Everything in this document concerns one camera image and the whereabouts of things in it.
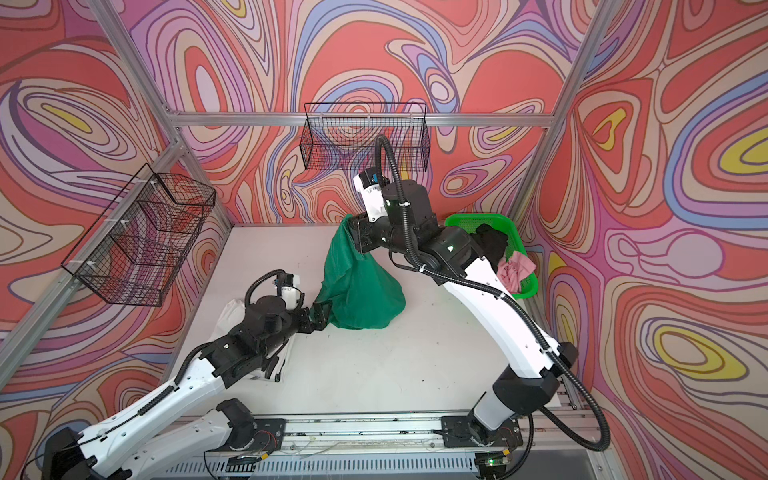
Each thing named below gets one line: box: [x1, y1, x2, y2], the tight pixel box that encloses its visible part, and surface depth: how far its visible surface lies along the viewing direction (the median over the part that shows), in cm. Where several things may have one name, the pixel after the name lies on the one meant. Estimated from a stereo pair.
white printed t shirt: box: [206, 299, 247, 344], surface depth 90 cm
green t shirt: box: [320, 214, 406, 330], surface depth 75 cm
